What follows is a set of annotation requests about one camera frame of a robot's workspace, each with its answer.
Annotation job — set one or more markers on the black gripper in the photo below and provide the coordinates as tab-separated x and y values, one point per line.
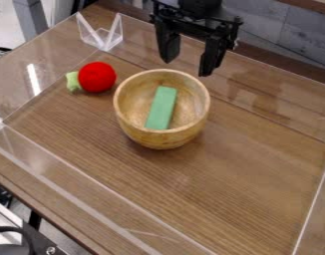
196	18

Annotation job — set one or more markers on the red plush fruit green leaf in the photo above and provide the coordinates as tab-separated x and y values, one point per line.
95	78

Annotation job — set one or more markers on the wooden bowl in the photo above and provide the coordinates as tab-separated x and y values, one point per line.
132	100

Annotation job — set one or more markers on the green rectangular block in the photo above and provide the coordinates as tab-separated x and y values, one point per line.
162	107

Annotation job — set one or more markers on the clear acrylic tray enclosure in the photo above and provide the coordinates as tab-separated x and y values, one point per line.
148	161

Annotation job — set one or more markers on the black metal bracket with cable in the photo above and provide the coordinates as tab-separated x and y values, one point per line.
33	245

